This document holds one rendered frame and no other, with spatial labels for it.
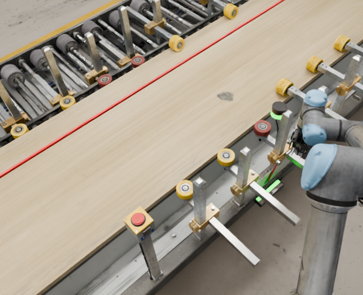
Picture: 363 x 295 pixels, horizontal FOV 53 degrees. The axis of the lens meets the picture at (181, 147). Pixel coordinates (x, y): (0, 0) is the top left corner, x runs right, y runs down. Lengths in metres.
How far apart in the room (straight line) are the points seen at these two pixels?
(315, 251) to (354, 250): 1.64
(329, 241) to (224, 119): 1.01
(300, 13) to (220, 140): 1.15
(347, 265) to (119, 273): 1.43
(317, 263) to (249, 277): 1.43
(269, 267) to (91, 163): 1.29
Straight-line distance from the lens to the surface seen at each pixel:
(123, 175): 1.66
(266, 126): 1.80
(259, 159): 2.03
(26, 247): 1.62
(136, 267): 1.76
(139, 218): 1.16
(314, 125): 1.28
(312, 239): 0.97
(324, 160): 0.89
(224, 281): 2.37
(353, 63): 1.92
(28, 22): 4.53
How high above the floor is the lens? 2.26
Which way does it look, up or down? 53 degrees down
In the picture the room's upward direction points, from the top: 5 degrees counter-clockwise
